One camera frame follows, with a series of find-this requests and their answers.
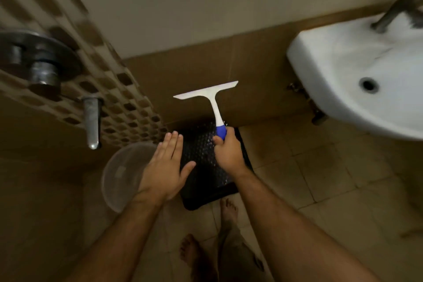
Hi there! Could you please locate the white squeegee with blue handle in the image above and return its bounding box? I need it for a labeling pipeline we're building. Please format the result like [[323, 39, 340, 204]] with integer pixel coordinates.
[[173, 81, 239, 141]]

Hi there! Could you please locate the person's right hand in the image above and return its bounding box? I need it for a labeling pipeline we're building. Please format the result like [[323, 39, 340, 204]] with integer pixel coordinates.
[[212, 126, 249, 180]]

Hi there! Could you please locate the chrome shower mixer valve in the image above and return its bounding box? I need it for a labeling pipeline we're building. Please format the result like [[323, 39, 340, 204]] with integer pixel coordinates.
[[0, 30, 83, 96]]

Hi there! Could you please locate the translucent plastic bucket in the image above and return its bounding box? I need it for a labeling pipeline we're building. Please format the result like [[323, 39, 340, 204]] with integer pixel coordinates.
[[101, 142, 158, 213]]

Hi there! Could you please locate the person's left forearm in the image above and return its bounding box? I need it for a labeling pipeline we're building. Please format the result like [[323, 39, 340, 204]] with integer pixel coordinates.
[[64, 191, 164, 282]]

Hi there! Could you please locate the person's left hand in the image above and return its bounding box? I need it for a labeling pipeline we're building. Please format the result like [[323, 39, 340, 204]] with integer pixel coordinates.
[[137, 131, 197, 206]]

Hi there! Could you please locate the black plastic stool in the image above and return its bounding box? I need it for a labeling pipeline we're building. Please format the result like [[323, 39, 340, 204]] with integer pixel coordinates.
[[178, 121, 254, 211]]

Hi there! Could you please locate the basin drain pipe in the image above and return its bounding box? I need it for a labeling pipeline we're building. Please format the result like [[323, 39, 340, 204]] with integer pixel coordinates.
[[287, 82, 328, 126]]

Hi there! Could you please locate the person's left foot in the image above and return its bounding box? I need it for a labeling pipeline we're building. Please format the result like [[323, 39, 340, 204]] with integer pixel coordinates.
[[179, 234, 212, 282]]

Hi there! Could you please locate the chrome wall spout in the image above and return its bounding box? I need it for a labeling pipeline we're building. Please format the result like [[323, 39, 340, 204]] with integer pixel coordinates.
[[81, 96, 105, 150]]

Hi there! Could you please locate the person's right forearm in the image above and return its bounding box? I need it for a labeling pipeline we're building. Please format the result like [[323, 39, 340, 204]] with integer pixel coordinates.
[[233, 170, 380, 282]]

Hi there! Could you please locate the white ceramic washbasin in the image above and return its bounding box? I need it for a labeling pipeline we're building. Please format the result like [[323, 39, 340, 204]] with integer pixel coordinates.
[[286, 11, 423, 142]]

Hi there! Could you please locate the person's right foot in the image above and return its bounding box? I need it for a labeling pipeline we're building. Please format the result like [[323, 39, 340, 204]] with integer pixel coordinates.
[[220, 198, 239, 226]]

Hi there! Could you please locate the person's foot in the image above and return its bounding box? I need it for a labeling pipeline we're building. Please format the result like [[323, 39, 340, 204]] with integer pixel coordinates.
[[179, 234, 212, 282], [220, 198, 239, 226]]

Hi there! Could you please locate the chrome basin faucet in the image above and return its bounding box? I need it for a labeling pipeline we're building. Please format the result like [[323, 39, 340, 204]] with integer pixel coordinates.
[[371, 0, 423, 34]]

